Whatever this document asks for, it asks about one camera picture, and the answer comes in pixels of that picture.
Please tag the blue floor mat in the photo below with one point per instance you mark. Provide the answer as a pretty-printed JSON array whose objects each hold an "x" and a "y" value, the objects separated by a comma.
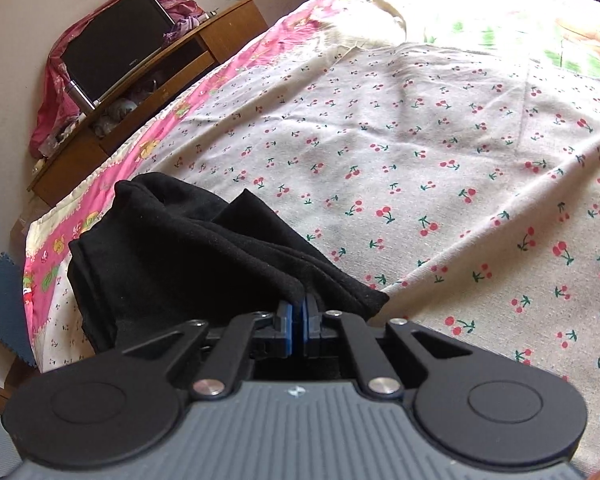
[{"x": 5, "y": 305}]

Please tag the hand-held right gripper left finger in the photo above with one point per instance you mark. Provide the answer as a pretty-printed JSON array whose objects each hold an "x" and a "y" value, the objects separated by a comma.
[{"x": 287, "y": 319}]

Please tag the pink patterned cloth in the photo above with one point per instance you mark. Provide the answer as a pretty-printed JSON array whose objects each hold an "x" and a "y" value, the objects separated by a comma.
[{"x": 55, "y": 100}]

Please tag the wooden cabinet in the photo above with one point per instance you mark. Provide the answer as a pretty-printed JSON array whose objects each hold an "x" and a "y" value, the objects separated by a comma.
[{"x": 80, "y": 155}]

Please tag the black pants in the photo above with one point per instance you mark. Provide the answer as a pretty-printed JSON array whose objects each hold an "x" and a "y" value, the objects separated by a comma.
[{"x": 180, "y": 250}]

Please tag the black monitor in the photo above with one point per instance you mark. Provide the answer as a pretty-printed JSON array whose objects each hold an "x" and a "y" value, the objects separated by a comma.
[{"x": 112, "y": 45}]

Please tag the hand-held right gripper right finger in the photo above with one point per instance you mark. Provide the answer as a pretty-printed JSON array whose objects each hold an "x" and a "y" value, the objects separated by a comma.
[{"x": 308, "y": 319}]

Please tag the pink floral bed sheet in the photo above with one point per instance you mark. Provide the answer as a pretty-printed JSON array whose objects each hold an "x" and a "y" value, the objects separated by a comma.
[{"x": 180, "y": 120}]

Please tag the steel thermos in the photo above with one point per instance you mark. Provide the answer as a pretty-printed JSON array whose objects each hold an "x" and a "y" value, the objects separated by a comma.
[{"x": 80, "y": 95}]

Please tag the grey crumpled cloth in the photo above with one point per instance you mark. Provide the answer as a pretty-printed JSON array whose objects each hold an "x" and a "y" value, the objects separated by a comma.
[{"x": 117, "y": 112}]

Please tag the cherry print bed sheet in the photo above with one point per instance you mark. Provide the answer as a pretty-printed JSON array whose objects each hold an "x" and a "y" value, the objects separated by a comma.
[{"x": 430, "y": 135}]

